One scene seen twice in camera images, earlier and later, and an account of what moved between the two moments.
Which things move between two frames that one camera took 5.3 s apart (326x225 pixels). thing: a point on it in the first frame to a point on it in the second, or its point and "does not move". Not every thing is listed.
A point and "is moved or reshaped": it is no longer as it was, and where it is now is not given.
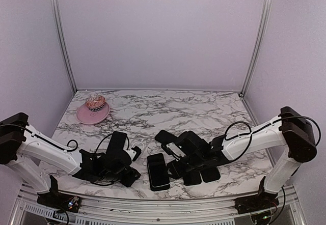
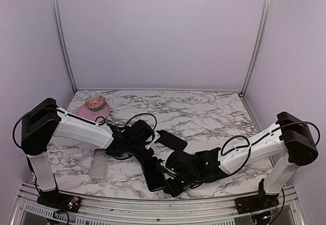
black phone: [158, 174] is moved or reshaped
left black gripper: [130, 180] to [148, 157]
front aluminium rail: [289, 210] does not move
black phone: [164, 137] does not move
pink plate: [90, 117] does not move
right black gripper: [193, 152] to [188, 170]
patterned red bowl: [95, 102] does not move
